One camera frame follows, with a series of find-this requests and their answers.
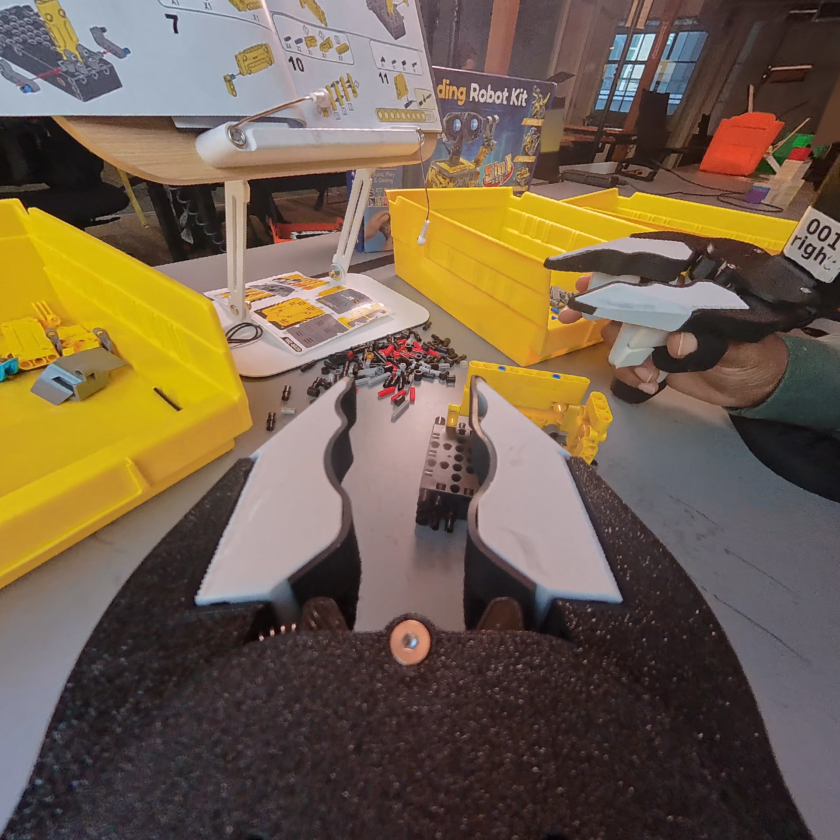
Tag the person's right hand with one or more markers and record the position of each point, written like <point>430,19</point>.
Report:
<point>748,374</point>

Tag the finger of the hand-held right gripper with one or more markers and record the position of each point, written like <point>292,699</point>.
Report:
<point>636,256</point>
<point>656,302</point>

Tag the factory window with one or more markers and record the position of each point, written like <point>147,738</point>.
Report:
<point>649,65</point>

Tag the blue printed kit box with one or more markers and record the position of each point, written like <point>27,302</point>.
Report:
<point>485,131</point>

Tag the black power strip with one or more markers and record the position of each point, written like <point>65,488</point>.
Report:
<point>604,177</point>

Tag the person's black pants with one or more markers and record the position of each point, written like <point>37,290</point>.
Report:
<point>794,459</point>

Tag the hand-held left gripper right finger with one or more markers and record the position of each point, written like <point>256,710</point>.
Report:
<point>544,525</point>

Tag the grey lego bracket piece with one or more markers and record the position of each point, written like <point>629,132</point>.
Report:
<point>79,377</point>

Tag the pile of small lego parts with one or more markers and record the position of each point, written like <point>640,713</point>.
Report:
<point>387,367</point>

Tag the heap of grey blue pieces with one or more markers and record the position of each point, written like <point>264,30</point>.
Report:
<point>563,305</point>

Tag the open instruction booklet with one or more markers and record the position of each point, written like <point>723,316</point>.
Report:
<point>197,65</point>

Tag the orange plastic bin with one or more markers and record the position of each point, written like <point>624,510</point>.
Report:
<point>741,144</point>

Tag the yellow storage bin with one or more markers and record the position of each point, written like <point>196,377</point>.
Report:
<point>164,426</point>
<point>709,220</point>
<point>472,275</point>

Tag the colourful brick model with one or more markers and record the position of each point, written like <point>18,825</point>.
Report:
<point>784,177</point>

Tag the small blue printed carton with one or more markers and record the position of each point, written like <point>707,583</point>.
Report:
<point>375,216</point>

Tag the yellow lego beam with pins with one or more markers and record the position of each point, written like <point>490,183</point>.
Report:
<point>538,384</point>

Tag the printed instruction sheet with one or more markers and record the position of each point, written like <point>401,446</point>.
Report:
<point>302,312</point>

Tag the short black strip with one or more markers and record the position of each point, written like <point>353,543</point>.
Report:
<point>169,400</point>

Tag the orange black toy box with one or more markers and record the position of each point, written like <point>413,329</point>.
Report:
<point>302,229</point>

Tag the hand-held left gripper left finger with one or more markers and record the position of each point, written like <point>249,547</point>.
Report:
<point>282,525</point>

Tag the heap of yellow lego pieces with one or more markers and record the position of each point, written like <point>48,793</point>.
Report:
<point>39,334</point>

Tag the light blue lego piece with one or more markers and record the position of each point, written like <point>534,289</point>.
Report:
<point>8,373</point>

